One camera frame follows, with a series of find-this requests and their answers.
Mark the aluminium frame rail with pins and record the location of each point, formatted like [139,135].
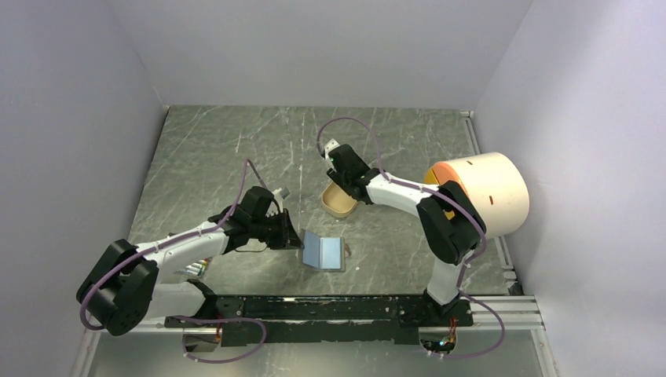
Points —
[507,338]

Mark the grey card holder wallet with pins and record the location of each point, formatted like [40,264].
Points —
[323,253]

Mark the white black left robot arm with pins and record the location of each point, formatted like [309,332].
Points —
[127,284]

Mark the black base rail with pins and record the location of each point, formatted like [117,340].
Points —
[399,318]

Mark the pack of coloured markers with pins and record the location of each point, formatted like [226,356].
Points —
[195,269]

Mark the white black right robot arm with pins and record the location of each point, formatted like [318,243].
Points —
[451,224]

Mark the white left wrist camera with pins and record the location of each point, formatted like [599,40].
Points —
[281,193]

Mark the cream cylinder orange lid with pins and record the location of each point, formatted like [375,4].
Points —
[494,185]

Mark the beige oval tray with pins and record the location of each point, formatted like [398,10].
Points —
[336,202]

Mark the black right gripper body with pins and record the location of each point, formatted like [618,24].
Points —
[338,179]

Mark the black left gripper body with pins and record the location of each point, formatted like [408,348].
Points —
[271,229]

